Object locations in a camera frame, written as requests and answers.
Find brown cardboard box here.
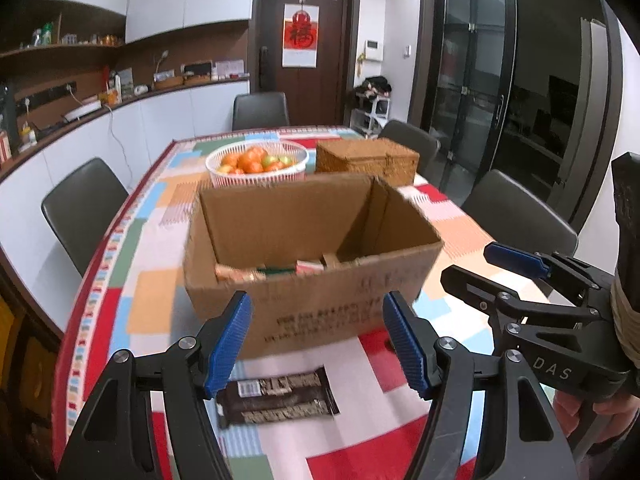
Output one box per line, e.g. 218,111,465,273
182,174,445,361

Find person's right hand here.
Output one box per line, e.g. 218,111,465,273
553,388,639,439

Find white round flat appliance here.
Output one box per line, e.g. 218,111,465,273
62,99,104,122

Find white power cable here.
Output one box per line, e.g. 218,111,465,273
107,105,134,187

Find red and white wall calendar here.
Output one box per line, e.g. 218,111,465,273
281,2,320,69

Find white plastic fruit basket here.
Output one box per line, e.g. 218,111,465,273
205,140,310,190

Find black power strip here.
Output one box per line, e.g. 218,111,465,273
14,80,79,106

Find green bottles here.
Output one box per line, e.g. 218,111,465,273
32,20,55,47

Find dark brown snack bar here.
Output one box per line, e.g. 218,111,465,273
216,394,342,430
216,366,331,404

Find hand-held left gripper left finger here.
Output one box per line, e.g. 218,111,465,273
57,290,253,480

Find white base cabinets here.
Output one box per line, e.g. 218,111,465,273
0,80,251,302

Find white shoe rack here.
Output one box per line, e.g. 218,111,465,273
351,95,391,139

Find brown wicker box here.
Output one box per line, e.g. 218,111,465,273
314,139,421,189

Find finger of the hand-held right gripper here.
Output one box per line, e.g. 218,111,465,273
483,241,614,306
440,264,601,341

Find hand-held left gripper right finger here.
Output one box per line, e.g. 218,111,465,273
381,290,576,480

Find dark brown door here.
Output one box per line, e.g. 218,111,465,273
252,0,359,129

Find grey dining chair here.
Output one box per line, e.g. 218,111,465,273
377,119,442,189
460,169,580,262
231,91,291,131
41,157,130,279

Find dark bag pile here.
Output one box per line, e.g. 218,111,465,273
354,75,393,99

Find beige snack packet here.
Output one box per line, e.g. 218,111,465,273
215,264,269,284

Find pile of oranges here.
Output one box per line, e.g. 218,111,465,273
218,145,296,176

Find black framed glass door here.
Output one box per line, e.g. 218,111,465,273
420,0,624,232

